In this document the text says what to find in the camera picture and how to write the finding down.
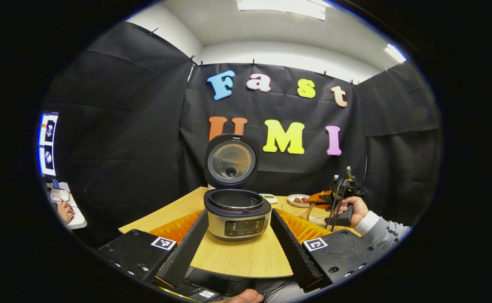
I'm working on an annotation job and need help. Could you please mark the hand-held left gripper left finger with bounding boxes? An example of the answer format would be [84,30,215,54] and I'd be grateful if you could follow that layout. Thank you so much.
[96,208,210,289]

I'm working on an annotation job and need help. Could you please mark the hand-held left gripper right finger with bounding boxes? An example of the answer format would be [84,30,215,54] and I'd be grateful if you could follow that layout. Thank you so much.
[270,208,394,294]

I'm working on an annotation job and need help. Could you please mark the wooden spoon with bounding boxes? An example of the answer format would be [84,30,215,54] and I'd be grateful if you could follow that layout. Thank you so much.
[302,201,319,221]

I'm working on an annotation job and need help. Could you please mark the black silver rice cooker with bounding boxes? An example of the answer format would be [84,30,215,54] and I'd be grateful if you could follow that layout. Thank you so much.
[203,134,272,242]

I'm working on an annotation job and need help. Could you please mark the white round plate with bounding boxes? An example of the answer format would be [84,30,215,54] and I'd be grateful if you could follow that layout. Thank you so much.
[287,194,312,208]

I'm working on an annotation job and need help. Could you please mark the person's grey trousers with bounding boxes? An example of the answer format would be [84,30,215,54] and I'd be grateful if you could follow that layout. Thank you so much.
[256,279,303,303]

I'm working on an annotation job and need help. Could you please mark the white side desk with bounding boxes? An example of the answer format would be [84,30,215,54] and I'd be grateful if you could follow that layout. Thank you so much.
[46,182,88,230]

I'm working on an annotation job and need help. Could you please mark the black backdrop cloth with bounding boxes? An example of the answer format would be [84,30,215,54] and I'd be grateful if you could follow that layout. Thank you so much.
[40,21,442,249]

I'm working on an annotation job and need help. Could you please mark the small ceiling light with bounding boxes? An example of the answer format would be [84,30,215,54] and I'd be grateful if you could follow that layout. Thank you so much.
[384,43,407,64]

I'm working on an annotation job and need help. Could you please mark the computer monitor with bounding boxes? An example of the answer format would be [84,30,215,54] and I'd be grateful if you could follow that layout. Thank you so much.
[38,112,59,177]

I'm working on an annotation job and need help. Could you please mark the long ceiling light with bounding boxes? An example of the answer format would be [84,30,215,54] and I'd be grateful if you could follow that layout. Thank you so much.
[236,0,326,21]

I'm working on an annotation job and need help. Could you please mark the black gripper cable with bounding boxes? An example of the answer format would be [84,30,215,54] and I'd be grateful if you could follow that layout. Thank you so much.
[325,179,350,232]

